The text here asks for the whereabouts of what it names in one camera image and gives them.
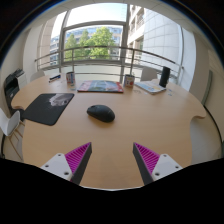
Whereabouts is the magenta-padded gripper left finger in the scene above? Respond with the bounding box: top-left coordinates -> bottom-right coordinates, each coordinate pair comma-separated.
40,142 -> 93,186

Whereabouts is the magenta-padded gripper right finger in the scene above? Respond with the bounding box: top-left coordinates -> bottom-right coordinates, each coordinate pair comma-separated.
132,142 -> 184,186

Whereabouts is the black computer mouse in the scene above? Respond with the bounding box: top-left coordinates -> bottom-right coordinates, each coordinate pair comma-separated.
86,104 -> 116,123

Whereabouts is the black printed mouse pad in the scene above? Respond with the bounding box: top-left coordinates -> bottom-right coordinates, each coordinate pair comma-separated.
21,92 -> 75,127

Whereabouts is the white chair with wooden legs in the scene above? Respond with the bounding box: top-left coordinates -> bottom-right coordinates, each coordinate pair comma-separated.
0,108 -> 25,161

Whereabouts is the black and blue stapler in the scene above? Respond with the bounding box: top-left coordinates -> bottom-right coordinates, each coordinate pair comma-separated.
48,74 -> 62,83

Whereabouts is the red magazine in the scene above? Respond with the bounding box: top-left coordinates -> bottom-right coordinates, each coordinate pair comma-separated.
77,79 -> 125,94

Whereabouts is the black cylinder speaker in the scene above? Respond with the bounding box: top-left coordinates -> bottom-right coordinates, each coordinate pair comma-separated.
158,66 -> 172,89

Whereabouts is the white mug with colourful print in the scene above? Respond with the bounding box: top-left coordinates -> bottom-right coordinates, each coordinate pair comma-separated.
123,74 -> 136,89

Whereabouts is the black office printer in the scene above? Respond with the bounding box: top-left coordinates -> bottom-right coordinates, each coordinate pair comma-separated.
3,68 -> 26,116

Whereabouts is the metal balcony railing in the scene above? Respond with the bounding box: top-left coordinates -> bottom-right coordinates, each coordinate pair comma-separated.
34,45 -> 184,84

